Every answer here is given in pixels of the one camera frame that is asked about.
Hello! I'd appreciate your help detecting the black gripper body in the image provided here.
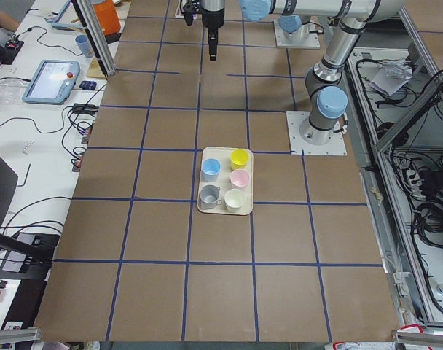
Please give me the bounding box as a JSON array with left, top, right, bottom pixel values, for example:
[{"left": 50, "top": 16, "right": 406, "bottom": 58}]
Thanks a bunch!
[{"left": 200, "top": 0, "right": 225, "bottom": 29}]

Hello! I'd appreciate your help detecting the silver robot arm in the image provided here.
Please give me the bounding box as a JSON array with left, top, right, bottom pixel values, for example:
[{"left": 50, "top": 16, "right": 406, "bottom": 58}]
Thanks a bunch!
[{"left": 239, "top": 1, "right": 406, "bottom": 144}]

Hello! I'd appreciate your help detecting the blue cup on desk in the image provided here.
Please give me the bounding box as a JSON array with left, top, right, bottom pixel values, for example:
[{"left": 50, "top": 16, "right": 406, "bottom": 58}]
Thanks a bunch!
[{"left": 75, "top": 34, "right": 93, "bottom": 58}]

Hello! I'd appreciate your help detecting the yellow plastic cup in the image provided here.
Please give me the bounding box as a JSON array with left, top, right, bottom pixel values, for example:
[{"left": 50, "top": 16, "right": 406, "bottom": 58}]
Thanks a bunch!
[{"left": 230, "top": 149, "right": 250, "bottom": 171}]

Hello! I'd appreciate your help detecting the blue plastic cup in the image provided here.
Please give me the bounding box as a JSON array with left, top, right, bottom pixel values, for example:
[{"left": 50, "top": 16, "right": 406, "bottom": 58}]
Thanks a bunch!
[{"left": 201, "top": 158, "right": 221, "bottom": 182}]

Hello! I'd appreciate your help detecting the pink plastic cup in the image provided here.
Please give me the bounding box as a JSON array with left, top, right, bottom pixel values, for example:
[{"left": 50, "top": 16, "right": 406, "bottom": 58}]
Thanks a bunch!
[{"left": 230, "top": 169, "right": 251, "bottom": 191}]

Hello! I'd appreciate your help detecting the grey plastic cup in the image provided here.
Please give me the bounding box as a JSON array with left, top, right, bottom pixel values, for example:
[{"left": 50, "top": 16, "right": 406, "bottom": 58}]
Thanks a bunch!
[{"left": 198, "top": 184, "right": 221, "bottom": 211}]

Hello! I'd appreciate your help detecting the cream plastic cup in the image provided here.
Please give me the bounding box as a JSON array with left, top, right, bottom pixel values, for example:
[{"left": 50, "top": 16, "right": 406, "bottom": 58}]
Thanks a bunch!
[{"left": 224, "top": 189, "right": 246, "bottom": 212}]

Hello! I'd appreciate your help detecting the orange bucket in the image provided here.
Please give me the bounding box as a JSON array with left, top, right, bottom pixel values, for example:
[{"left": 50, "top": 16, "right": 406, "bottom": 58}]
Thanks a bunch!
[{"left": 91, "top": 0, "right": 121, "bottom": 35}]

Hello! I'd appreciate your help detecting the cream serving tray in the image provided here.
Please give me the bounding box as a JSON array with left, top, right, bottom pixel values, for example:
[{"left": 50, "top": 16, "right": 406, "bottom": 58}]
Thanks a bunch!
[{"left": 197, "top": 147, "right": 254, "bottom": 215}]

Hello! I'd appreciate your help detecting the blue teach pendant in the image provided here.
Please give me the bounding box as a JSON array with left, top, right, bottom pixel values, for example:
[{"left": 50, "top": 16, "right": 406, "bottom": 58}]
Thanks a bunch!
[
  {"left": 22, "top": 60, "right": 80, "bottom": 105},
  {"left": 52, "top": 1, "right": 82, "bottom": 30}
]

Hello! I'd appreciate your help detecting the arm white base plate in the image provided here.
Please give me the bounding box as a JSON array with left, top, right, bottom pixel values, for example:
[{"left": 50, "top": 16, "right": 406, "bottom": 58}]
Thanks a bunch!
[
  {"left": 273, "top": 20, "right": 321, "bottom": 50},
  {"left": 286, "top": 111, "right": 347, "bottom": 156}
]

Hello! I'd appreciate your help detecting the aluminium frame post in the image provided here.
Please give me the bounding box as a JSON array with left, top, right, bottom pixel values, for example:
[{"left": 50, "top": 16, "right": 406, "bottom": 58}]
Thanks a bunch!
[{"left": 72, "top": 0, "right": 117, "bottom": 77}]

